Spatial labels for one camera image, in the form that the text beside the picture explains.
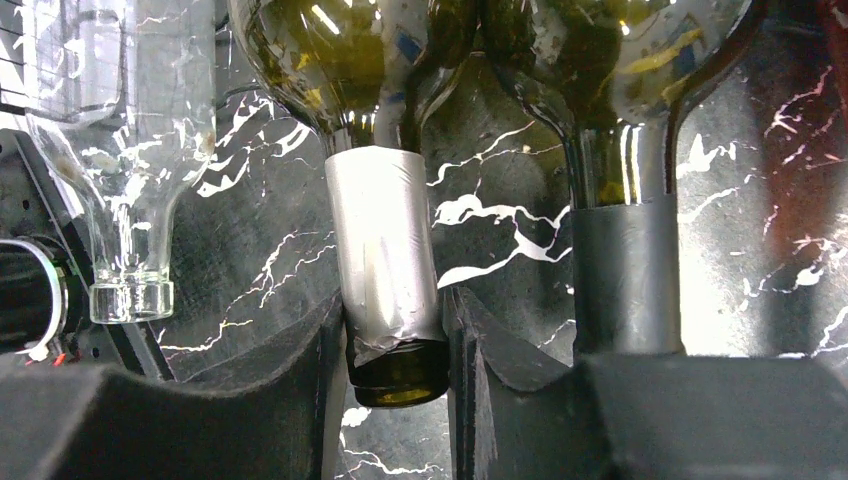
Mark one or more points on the green bottle with black capsule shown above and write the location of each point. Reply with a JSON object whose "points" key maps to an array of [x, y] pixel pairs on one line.
{"points": [[615, 80]]}

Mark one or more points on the dark green wine bottle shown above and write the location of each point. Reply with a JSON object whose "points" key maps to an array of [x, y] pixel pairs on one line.
{"points": [[365, 76]]}

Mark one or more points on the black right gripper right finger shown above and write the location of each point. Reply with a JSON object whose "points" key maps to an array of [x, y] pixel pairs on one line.
{"points": [[517, 413]]}

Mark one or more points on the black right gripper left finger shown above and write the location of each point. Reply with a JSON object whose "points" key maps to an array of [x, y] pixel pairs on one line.
{"points": [[273, 412]]}

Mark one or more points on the brown bottle with gold cap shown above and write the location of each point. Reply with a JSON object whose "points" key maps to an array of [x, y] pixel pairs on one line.
{"points": [[833, 16]]}

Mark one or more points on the black aluminium base frame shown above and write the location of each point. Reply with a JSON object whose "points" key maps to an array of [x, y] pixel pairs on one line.
{"points": [[45, 277]]}

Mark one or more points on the clear bottle with cork stopper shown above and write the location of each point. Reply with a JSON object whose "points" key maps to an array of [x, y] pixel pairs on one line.
{"points": [[122, 107]]}

